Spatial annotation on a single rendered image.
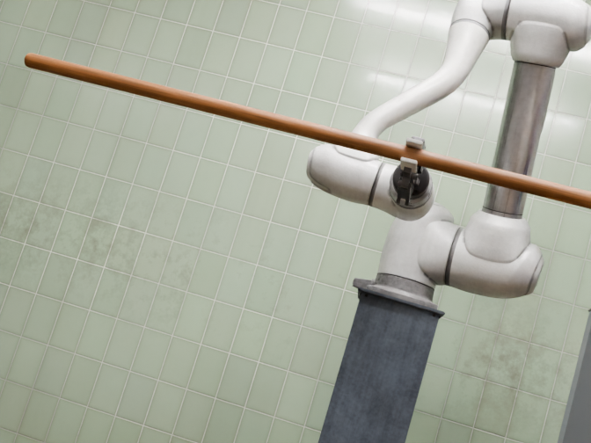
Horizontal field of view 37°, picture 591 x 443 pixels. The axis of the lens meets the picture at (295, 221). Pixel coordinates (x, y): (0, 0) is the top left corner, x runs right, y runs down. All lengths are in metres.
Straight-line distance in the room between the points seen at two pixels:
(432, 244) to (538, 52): 0.53
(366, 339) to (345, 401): 0.16
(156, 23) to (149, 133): 0.41
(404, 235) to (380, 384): 0.38
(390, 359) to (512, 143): 0.60
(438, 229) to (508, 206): 0.18
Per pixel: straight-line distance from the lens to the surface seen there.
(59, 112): 3.21
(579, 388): 1.20
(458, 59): 2.11
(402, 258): 2.21
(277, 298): 2.85
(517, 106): 2.18
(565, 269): 2.87
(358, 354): 2.17
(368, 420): 2.17
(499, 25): 2.19
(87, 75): 1.78
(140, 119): 3.10
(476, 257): 2.19
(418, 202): 1.82
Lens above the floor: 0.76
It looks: 9 degrees up
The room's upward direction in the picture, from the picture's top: 17 degrees clockwise
